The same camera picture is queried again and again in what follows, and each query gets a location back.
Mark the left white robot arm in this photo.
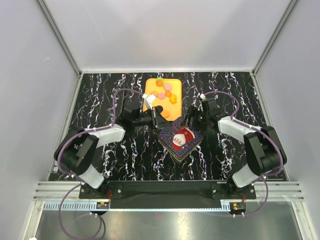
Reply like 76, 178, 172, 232
53, 105, 172, 198

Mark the orange swirl cookie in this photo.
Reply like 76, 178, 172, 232
165, 91, 172, 97

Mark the gold tin lid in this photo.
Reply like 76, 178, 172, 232
158, 117, 204, 147

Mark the round dotted tan biscuit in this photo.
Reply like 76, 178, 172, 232
161, 110, 170, 118

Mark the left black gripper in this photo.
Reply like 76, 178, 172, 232
132, 106, 172, 130

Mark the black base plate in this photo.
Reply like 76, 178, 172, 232
79, 180, 257, 200

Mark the yellow plastic tray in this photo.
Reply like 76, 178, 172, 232
144, 78, 182, 122

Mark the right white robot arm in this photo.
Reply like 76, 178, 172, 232
181, 98, 287, 199

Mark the round tan biscuit left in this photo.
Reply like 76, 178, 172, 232
150, 91, 158, 97

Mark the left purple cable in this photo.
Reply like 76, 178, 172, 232
56, 88, 147, 238

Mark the decorated cookie tin box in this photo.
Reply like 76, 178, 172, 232
158, 138, 203, 162

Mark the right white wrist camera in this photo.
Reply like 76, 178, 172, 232
198, 93, 207, 111

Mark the purple cable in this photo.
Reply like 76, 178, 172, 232
56, 88, 147, 238
199, 90, 286, 217

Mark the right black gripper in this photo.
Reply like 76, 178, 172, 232
181, 106, 210, 132

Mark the pink round macaron cookie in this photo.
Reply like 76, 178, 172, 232
164, 83, 172, 91

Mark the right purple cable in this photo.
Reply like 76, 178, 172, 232
199, 90, 286, 217

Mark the green topped cookie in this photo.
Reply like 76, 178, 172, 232
156, 77, 164, 87

